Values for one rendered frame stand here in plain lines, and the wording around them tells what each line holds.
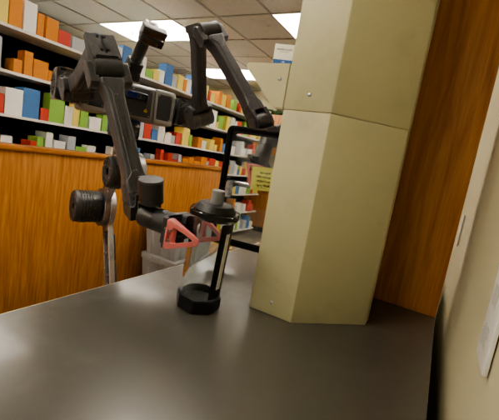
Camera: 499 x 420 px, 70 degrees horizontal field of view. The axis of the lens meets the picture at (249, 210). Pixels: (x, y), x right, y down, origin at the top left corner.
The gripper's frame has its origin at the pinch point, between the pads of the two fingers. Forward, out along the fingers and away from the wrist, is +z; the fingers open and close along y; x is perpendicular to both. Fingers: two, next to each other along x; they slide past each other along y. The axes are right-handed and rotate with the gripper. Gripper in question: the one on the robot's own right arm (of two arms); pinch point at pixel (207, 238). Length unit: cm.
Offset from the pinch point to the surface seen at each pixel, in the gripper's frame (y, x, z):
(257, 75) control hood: 10.7, -37.7, -2.2
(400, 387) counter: 1.5, 13.5, 44.4
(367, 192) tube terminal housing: 19.0, -17.3, 27.1
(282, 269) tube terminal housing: 9.8, 3.9, 15.2
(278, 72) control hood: 10.7, -39.0, 2.9
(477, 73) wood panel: 48, -52, 41
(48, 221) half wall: 82, 58, -183
